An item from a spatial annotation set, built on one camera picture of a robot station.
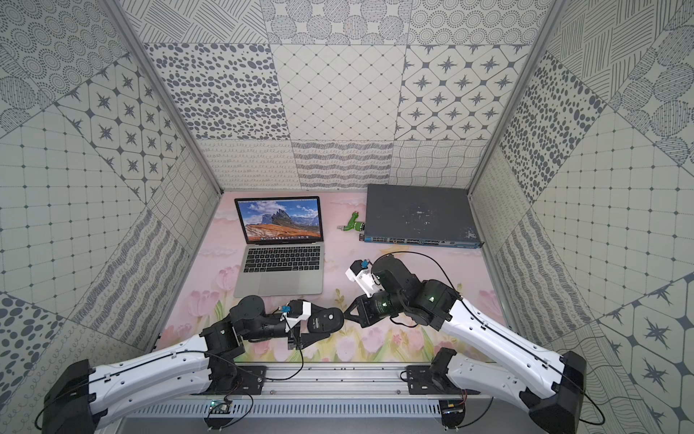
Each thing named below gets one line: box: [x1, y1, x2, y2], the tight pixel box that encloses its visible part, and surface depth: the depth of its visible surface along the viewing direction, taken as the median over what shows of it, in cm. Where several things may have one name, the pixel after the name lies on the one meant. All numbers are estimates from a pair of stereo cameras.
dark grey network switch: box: [363, 184, 485, 249], surface depth 109 cm
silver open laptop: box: [233, 195, 325, 299], surface depth 98 cm
